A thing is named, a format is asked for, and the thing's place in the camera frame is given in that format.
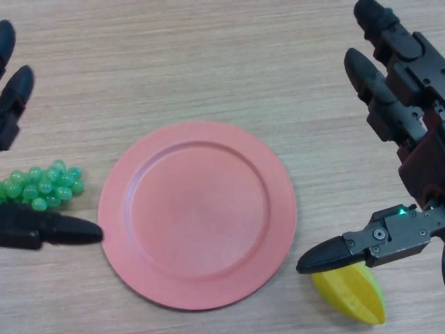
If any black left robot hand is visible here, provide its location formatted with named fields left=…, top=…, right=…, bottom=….
left=0, top=19, right=104, bottom=250

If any pink round plate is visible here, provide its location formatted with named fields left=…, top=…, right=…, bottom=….
left=97, top=120, right=298, bottom=312

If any green grape bunch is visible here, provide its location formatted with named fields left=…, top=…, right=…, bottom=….
left=0, top=159, right=85, bottom=212

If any yellow starfruit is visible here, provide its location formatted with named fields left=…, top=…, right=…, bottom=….
left=311, top=261, right=387, bottom=326

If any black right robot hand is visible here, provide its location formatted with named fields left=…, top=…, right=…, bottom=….
left=296, top=0, right=445, bottom=275

